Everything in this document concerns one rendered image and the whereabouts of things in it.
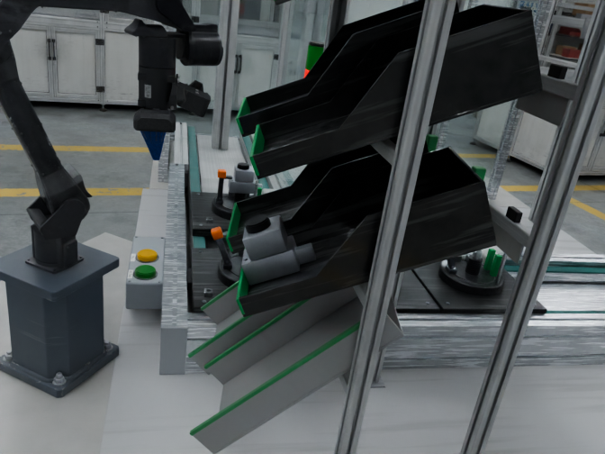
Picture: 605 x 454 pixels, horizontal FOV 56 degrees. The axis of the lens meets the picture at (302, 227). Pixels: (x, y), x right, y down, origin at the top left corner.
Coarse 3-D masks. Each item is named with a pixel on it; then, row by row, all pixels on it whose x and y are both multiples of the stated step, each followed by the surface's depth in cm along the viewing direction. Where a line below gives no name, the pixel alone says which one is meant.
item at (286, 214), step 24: (312, 168) 84; (336, 168) 70; (360, 168) 70; (288, 192) 85; (312, 192) 72; (336, 192) 72; (240, 216) 86; (288, 216) 80; (312, 216) 73; (240, 240) 74
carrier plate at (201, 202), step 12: (192, 192) 152; (204, 192) 153; (192, 204) 144; (204, 204) 145; (192, 216) 138; (204, 216) 139; (216, 216) 139; (192, 228) 133; (204, 228) 132; (228, 228) 134
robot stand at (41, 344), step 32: (96, 256) 95; (32, 288) 85; (64, 288) 85; (96, 288) 94; (32, 320) 89; (64, 320) 89; (96, 320) 96; (32, 352) 92; (64, 352) 92; (96, 352) 99; (32, 384) 93; (64, 384) 93
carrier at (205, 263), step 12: (192, 252) 120; (204, 252) 121; (216, 252) 122; (228, 252) 123; (240, 252) 117; (192, 264) 116; (204, 264) 116; (216, 264) 117; (228, 264) 112; (240, 264) 114; (192, 276) 112; (204, 276) 112; (216, 276) 113; (228, 276) 109; (192, 288) 109; (216, 288) 108; (204, 300) 104
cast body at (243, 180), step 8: (240, 168) 139; (248, 168) 140; (240, 176) 139; (248, 176) 139; (232, 184) 139; (240, 184) 140; (248, 184) 140; (232, 192) 140; (240, 192) 141; (248, 192) 141
